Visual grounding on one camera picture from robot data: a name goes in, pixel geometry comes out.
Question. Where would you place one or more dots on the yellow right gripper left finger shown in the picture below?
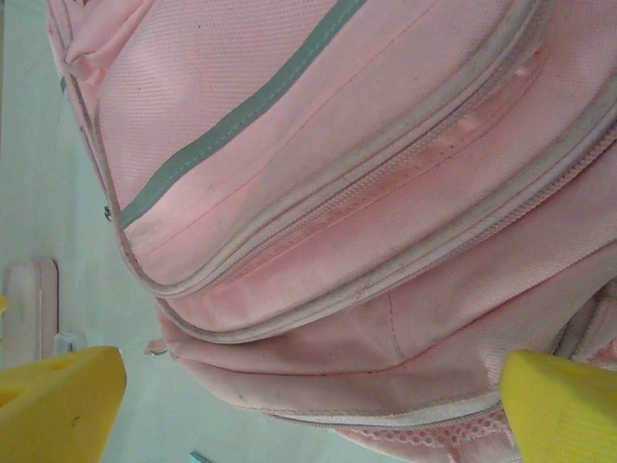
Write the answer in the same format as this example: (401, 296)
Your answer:
(53, 415)

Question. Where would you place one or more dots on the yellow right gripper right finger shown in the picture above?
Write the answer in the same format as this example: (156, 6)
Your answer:
(569, 415)

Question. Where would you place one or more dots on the light blue notepad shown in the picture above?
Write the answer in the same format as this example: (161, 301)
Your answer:
(200, 458)

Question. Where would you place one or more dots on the pink pencil case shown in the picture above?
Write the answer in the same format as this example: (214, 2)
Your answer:
(29, 308)

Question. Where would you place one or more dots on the pink student backpack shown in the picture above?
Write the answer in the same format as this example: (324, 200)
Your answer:
(337, 144)

